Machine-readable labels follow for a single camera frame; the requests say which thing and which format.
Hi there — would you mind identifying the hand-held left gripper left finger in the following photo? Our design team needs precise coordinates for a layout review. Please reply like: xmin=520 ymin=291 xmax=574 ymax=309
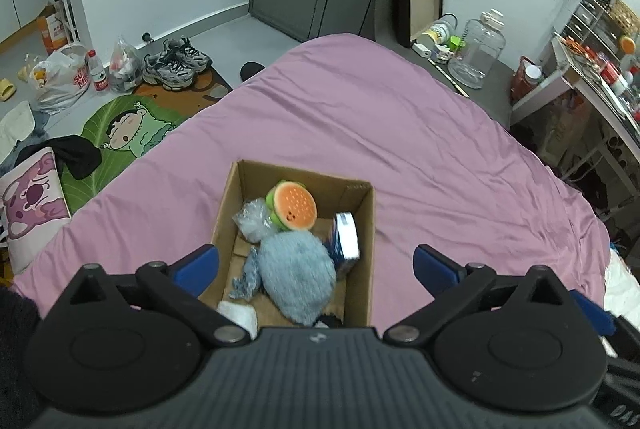
xmin=65 ymin=243 xmax=251 ymax=350

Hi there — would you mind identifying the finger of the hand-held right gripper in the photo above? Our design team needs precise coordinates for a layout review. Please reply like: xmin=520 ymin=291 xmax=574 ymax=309
xmin=569 ymin=289 xmax=618 ymax=338

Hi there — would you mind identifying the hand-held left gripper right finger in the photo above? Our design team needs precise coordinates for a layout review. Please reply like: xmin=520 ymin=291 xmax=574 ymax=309
xmin=384 ymin=244 xmax=572 ymax=350

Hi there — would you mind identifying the white tissue packet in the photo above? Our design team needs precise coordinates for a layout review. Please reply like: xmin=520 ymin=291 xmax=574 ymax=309
xmin=217 ymin=301 xmax=259 ymax=338

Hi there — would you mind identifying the brown cardboard box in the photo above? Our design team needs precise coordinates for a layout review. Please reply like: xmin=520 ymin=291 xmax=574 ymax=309
xmin=197 ymin=159 xmax=376 ymax=331

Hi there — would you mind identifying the crinkled clear plastic bag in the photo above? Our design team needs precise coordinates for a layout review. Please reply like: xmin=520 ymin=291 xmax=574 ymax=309
xmin=232 ymin=198 xmax=274 ymax=243

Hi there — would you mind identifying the blue tissue packet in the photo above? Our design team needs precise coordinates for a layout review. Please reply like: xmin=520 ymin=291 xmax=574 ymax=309
xmin=327 ymin=212 xmax=361 ymax=276

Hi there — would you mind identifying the fluffy blue-grey plush toy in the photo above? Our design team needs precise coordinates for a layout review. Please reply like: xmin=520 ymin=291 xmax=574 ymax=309
xmin=257 ymin=231 xmax=338 ymax=326

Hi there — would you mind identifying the round watermelon plush toy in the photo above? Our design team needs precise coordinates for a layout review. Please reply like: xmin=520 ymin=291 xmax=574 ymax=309
xmin=265 ymin=180 xmax=317 ymax=233

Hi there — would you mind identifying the pink bed sheet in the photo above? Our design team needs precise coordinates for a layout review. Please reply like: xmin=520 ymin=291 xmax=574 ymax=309
xmin=10 ymin=33 xmax=614 ymax=341

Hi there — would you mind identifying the green cartoon floor mat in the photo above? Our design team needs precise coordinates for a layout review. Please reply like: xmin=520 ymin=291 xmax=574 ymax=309
xmin=59 ymin=94 xmax=194 ymax=216

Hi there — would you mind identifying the brown door mat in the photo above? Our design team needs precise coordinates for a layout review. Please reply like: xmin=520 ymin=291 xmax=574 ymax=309
xmin=132 ymin=64 xmax=234 ymax=121

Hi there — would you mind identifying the pink cartoon pillow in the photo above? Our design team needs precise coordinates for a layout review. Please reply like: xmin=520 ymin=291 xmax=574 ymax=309
xmin=0 ymin=146 xmax=72 ymax=276

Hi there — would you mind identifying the dark grey side table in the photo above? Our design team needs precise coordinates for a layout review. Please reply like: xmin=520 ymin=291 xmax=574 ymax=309
xmin=375 ymin=43 xmax=517 ymax=126

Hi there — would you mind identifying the thin wooden stick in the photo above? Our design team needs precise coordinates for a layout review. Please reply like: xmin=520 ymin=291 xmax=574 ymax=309
xmin=435 ymin=62 xmax=470 ymax=98

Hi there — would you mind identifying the grey sneaker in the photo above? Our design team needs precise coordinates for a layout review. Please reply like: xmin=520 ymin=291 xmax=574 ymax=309
xmin=142 ymin=54 xmax=197 ymax=90
xmin=162 ymin=37 xmax=214 ymax=73

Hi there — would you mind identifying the person's dark fuzzy clothing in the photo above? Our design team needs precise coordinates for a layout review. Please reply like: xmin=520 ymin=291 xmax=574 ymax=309
xmin=0 ymin=287 xmax=43 ymax=429

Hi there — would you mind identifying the red jar white lid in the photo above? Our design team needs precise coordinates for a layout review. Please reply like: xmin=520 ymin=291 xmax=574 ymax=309
xmin=510 ymin=56 xmax=546 ymax=106

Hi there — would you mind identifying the clear plastic trash bag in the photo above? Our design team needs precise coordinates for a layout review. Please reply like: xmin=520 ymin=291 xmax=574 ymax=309
xmin=107 ymin=36 xmax=144 ymax=93

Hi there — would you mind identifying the large clear plastic jar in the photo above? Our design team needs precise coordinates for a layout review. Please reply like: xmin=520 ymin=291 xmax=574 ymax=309
xmin=448 ymin=8 xmax=507 ymax=89

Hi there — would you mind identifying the small water bottle red label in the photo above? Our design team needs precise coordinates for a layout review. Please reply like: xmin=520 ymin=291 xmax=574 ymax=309
xmin=85 ymin=48 xmax=110 ymax=91

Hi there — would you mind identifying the white desk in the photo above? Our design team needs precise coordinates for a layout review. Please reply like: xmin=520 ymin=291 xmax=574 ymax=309
xmin=510 ymin=33 xmax=640 ymax=212

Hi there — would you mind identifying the white floor cloth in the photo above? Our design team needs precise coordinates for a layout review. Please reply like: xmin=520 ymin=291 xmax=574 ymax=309
xmin=0 ymin=101 xmax=37 ymax=153

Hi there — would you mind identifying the white plastic shopping bag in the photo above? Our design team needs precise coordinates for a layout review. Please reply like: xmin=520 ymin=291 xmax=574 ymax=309
xmin=30 ymin=42 xmax=92 ymax=111

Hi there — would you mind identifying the white yellow supplement bottle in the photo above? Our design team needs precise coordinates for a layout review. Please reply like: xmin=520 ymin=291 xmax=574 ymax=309
xmin=416 ymin=21 xmax=452 ymax=48

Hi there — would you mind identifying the red can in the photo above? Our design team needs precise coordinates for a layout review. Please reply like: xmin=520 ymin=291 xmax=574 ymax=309
xmin=599 ymin=60 xmax=621 ymax=85

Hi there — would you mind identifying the orange cardboard carton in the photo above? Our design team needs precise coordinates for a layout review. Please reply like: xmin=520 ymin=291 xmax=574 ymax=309
xmin=37 ymin=6 xmax=72 ymax=55

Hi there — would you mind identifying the small drawer organizer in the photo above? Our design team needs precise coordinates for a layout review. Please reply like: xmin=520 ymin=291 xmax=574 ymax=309
xmin=559 ymin=0 xmax=614 ymax=46

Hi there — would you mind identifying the wicker basket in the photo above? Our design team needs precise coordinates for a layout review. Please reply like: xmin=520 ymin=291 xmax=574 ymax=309
xmin=607 ymin=0 xmax=640 ymax=36

